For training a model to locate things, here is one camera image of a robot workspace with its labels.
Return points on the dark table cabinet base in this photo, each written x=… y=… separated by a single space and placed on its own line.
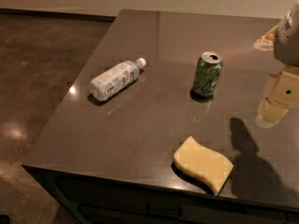
x=95 y=200

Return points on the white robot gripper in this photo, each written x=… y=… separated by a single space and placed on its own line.
x=288 y=42

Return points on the clear plastic water bottle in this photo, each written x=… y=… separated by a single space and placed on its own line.
x=115 y=79

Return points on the green soda can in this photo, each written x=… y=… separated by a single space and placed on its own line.
x=207 y=74

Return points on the yellow wavy sponge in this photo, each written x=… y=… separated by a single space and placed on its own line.
x=203 y=164

